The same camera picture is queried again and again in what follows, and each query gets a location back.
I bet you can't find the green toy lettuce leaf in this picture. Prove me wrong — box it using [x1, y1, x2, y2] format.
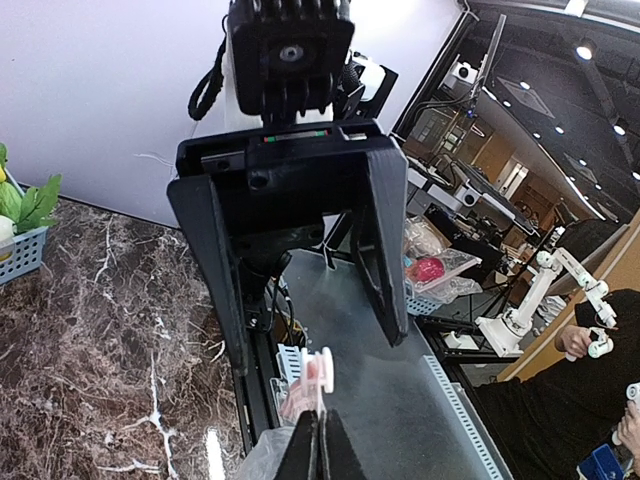
[16, 174, 62, 234]

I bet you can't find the grey slotted cable duct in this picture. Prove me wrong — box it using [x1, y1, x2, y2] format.
[421, 355, 504, 479]

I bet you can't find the blue plastic vegetable basket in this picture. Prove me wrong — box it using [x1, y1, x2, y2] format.
[1, 164, 51, 285]

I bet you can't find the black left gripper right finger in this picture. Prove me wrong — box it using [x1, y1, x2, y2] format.
[319, 410, 366, 480]

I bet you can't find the clear zip top bag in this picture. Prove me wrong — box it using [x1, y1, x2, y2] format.
[236, 347, 335, 479]

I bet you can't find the blue basket with bagged food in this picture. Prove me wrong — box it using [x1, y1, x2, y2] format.
[403, 216, 482, 305]

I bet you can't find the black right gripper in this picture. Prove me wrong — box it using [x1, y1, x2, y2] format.
[167, 120, 409, 376]

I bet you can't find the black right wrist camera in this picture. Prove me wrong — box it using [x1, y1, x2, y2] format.
[227, 0, 355, 124]

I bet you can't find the operator hand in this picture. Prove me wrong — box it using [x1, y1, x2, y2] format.
[554, 324, 592, 359]

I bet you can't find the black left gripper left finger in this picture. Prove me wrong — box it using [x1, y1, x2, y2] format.
[282, 410, 319, 480]

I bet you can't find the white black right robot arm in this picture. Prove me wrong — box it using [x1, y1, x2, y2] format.
[167, 55, 408, 375]

